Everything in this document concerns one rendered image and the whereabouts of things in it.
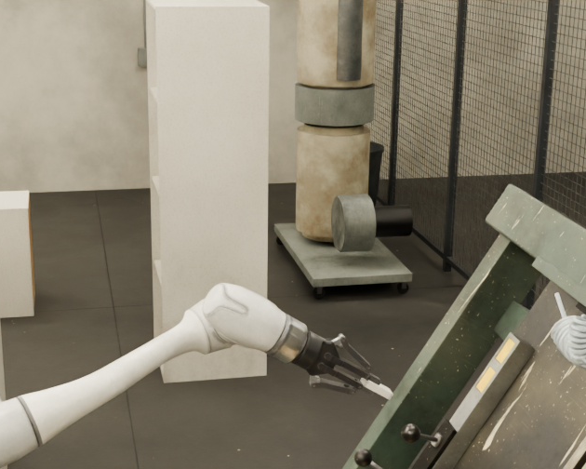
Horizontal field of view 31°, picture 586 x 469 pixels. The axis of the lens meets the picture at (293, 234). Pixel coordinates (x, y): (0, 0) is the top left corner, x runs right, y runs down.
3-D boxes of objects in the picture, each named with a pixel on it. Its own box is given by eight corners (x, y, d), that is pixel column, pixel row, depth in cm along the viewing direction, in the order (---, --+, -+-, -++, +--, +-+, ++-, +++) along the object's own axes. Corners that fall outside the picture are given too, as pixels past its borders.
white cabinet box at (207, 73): (153, 341, 645) (145, -3, 586) (247, 335, 657) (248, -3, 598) (164, 382, 589) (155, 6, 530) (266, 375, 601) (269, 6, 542)
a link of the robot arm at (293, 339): (259, 342, 220) (282, 355, 222) (266, 359, 212) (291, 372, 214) (282, 306, 219) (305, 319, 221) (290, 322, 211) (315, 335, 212)
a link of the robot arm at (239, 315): (295, 308, 212) (270, 309, 224) (230, 272, 207) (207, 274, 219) (273, 356, 209) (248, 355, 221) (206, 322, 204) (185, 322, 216)
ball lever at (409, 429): (429, 442, 216) (393, 434, 206) (440, 427, 215) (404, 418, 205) (442, 454, 213) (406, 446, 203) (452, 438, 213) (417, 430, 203)
